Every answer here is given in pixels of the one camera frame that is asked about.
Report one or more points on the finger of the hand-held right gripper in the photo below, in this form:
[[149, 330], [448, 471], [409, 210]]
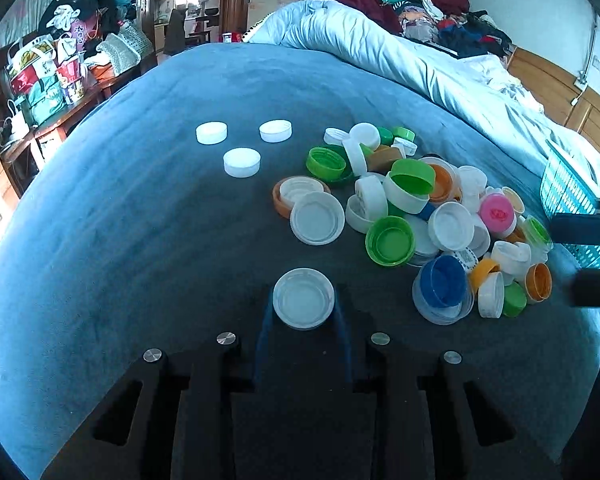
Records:
[[580, 230], [595, 287]]

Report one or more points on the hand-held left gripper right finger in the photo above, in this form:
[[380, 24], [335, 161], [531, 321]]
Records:
[[344, 335]]

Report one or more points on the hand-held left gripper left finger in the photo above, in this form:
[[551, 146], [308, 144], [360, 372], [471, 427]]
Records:
[[263, 332]]

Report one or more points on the teal perforated plastic basket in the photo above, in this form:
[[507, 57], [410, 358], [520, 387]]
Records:
[[567, 195]]

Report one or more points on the translucent white bottle cap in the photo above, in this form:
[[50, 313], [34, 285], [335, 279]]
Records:
[[304, 297]]

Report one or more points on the pile of mixed bottle caps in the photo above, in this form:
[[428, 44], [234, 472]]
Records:
[[450, 225]]

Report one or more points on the wooden headboard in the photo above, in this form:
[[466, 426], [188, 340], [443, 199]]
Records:
[[545, 85]]

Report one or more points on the white plastic bottle cap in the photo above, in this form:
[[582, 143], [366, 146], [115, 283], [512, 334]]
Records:
[[275, 131], [211, 132], [241, 161]]

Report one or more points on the white quilt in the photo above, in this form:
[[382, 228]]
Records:
[[490, 72]]

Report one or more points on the pile of clothes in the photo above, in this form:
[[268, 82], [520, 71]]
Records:
[[460, 35]]

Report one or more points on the light blue duvet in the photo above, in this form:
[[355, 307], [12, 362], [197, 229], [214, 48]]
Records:
[[380, 45]]

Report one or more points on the wooden side table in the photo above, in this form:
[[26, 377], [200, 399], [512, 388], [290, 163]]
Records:
[[80, 111]]

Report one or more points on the dark red blanket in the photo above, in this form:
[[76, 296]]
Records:
[[360, 7]]

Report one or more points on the dark chair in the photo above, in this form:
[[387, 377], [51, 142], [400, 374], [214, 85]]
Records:
[[175, 30]]

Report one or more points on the pile of colourful bags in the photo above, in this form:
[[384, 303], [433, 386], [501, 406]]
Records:
[[45, 75]]

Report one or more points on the white wall socket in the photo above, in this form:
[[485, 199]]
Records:
[[581, 83]]

